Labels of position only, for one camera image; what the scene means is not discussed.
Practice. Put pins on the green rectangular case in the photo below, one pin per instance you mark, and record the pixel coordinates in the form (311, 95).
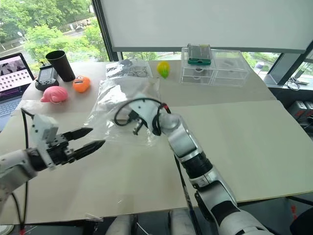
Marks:
(199, 55)

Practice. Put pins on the white projection screen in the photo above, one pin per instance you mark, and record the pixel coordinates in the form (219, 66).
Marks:
(207, 22)

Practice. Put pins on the black plastic cup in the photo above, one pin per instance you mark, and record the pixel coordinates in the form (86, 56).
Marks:
(61, 66)

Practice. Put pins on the large clear plastic bag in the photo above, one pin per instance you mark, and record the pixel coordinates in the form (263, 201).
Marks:
(115, 93)

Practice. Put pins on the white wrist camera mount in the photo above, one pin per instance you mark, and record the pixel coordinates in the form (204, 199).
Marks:
(42, 129)
(144, 109)

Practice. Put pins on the orange face toy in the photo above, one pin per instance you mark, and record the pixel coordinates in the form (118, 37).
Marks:
(82, 84)

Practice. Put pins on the yellow green toy fruit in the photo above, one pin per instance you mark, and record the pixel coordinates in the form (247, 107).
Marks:
(163, 68)

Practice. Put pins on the black rounded shape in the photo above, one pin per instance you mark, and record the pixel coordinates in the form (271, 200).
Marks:
(303, 222)

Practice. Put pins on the small clear bag dark contents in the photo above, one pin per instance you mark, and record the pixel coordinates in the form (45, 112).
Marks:
(127, 68)

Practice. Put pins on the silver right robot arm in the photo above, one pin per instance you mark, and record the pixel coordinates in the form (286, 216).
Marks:
(195, 156)

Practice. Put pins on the black box with red label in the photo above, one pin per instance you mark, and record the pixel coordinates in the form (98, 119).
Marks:
(302, 109)

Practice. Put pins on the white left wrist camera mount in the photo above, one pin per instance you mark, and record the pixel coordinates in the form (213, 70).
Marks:
(42, 129)

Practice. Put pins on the black handheld controller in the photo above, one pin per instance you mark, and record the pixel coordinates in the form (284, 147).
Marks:
(46, 77)

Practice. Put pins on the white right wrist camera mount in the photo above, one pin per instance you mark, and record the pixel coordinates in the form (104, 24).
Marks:
(144, 109)

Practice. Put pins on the clear acrylic drawer box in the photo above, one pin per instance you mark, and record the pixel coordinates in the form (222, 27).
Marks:
(215, 73)

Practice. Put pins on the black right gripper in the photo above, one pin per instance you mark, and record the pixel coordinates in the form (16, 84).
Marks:
(136, 117)

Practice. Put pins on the open laptop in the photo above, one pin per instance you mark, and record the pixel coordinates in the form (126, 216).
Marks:
(12, 76)

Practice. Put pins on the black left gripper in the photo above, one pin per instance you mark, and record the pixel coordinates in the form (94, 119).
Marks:
(60, 151)

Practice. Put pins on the pink plush toy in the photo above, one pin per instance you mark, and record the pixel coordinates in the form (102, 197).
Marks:
(55, 94)

